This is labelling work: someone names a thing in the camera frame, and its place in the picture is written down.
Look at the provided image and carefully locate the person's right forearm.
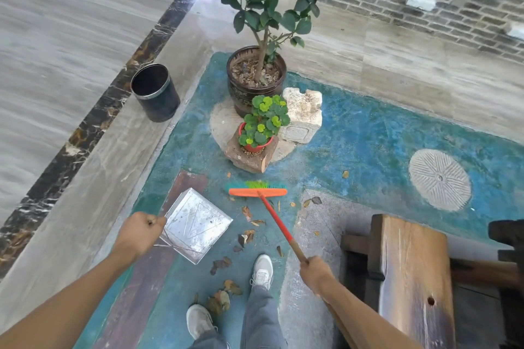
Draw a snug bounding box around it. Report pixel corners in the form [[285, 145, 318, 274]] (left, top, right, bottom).
[[321, 277, 425, 349]]

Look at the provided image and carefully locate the large rustic wooden table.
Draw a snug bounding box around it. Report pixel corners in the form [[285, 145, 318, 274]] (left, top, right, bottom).
[[450, 219, 524, 349]]

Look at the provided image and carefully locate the person's right hand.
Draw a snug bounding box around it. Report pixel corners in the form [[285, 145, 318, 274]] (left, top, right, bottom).
[[299, 255, 336, 296]]

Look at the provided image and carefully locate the dark burnt wooden stool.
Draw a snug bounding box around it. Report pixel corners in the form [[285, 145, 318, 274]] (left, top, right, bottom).
[[340, 213, 457, 349]]

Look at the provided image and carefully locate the white carved stone block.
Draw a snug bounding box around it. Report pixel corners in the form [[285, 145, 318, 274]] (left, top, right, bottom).
[[278, 87, 324, 145]]

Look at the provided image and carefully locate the small plant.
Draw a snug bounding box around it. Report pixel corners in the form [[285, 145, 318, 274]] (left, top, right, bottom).
[[238, 94, 291, 148]]

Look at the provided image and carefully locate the person's left white shoe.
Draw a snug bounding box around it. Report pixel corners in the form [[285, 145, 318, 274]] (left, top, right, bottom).
[[186, 304, 218, 340]]

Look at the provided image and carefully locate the pale round stone slab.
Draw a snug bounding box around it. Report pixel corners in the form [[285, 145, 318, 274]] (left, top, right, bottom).
[[209, 97, 297, 165]]

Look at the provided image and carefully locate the orange broom with wooden handle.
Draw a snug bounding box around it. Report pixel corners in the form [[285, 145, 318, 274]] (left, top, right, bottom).
[[225, 180, 360, 349]]

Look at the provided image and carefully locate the person's right white shoe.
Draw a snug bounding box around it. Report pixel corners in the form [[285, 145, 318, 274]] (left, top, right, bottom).
[[250, 254, 274, 290]]

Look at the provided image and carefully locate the brown stone block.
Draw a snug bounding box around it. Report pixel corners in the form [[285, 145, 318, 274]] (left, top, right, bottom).
[[224, 134, 280, 175]]

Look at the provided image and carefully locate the person's left leg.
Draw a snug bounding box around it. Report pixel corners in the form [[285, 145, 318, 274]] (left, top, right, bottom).
[[190, 330, 230, 349]]

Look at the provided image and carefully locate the person's left hand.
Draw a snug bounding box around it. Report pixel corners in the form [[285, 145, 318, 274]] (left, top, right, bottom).
[[111, 212, 168, 266]]

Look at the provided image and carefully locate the square metal dustpan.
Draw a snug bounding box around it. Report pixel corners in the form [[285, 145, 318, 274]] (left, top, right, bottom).
[[154, 187, 234, 266]]

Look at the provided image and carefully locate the small red flower pot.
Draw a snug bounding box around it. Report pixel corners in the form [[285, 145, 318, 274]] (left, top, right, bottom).
[[238, 122, 274, 154]]

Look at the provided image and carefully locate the person's right leg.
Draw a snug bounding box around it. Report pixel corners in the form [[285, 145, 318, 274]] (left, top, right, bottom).
[[239, 285, 287, 349]]

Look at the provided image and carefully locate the person's white shoe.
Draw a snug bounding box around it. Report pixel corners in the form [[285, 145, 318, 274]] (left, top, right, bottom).
[[250, 254, 274, 290], [186, 304, 218, 340]]

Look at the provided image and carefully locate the pile of dry leaves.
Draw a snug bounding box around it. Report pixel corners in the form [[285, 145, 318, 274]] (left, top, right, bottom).
[[192, 169, 353, 317]]

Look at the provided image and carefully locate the person's left forearm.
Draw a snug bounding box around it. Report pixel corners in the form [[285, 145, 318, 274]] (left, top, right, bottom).
[[0, 248, 138, 349]]

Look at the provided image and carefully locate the person's leg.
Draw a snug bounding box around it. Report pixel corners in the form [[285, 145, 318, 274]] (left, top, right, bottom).
[[190, 330, 230, 349], [239, 285, 287, 349]]

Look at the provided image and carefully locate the black waste bin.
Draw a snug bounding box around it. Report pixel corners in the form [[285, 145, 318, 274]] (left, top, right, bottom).
[[130, 63, 181, 123]]

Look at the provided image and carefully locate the dark glazed plant pot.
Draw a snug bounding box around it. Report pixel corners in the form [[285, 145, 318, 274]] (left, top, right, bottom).
[[225, 46, 288, 118]]

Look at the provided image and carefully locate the round carved stone disc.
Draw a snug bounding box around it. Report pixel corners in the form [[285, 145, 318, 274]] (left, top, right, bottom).
[[408, 149, 473, 213]]

